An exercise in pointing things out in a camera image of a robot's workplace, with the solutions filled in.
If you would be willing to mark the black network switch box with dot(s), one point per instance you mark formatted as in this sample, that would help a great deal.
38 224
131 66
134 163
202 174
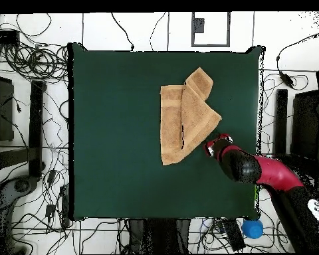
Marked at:
4 37

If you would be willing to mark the grey square floor frame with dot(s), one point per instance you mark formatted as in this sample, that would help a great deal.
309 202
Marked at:
210 45

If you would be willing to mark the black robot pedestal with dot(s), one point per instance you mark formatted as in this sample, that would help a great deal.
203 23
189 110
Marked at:
159 236

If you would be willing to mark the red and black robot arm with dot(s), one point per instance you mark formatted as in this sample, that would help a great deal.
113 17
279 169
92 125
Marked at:
242 166

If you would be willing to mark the black power strip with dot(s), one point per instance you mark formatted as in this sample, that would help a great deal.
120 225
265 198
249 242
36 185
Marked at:
234 235
65 204

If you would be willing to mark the dark swivel chair base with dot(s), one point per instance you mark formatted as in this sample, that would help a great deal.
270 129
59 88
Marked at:
21 186

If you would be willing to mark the orange terry towel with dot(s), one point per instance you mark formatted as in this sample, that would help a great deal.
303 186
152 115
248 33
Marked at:
194 117

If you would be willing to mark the black upright stand bar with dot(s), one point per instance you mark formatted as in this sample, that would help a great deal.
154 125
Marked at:
36 127
281 119

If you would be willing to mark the black power adapter brick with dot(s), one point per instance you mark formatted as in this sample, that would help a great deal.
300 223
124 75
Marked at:
50 210
51 176

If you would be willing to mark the small dark square plate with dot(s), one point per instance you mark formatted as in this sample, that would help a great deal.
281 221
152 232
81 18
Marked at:
198 25

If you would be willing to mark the blue round object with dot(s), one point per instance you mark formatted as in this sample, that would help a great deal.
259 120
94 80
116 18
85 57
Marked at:
252 229

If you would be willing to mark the dark green table cloth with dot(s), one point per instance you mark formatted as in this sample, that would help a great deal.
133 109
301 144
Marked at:
122 180

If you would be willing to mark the large black flat case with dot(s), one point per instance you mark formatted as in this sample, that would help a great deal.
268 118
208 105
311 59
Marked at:
305 124
1 111

